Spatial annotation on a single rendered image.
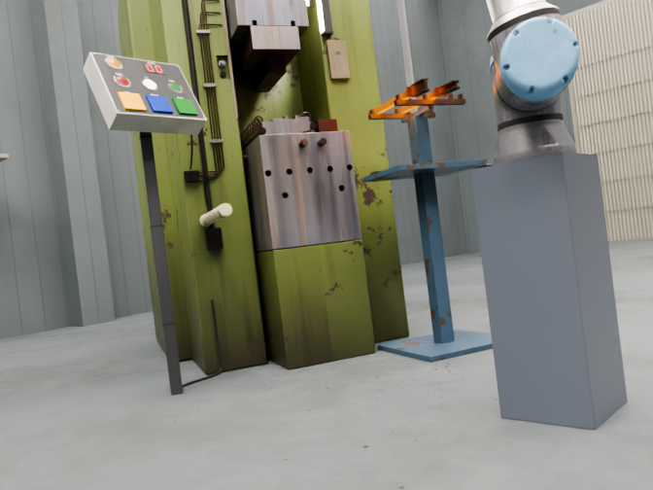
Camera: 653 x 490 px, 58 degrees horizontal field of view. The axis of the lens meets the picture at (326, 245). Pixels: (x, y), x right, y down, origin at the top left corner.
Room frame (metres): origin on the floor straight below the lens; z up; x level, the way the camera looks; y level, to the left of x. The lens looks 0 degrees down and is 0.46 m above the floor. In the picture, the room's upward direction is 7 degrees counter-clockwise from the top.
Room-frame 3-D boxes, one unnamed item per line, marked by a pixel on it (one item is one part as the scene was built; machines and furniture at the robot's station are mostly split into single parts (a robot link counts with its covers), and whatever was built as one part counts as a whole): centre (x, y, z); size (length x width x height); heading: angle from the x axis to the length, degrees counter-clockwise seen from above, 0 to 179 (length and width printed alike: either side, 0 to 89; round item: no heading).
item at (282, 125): (2.55, 0.17, 0.96); 0.42 x 0.20 x 0.09; 20
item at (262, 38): (2.55, 0.17, 1.32); 0.42 x 0.20 x 0.10; 20
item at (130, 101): (1.92, 0.58, 1.01); 0.07 x 0.05 x 0.07; 135
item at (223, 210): (2.15, 0.39, 0.62); 0.44 x 0.05 x 0.05; 20
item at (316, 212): (2.58, 0.13, 0.69); 0.56 x 0.38 x 0.45; 20
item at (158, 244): (2.09, 0.59, 0.54); 0.04 x 0.04 x 1.08; 20
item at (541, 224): (1.40, -0.52, 0.30); 0.22 x 0.22 x 0.60; 46
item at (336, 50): (2.58, -0.15, 1.27); 0.09 x 0.02 x 0.17; 110
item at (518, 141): (1.40, -0.52, 0.65); 0.19 x 0.19 x 0.10
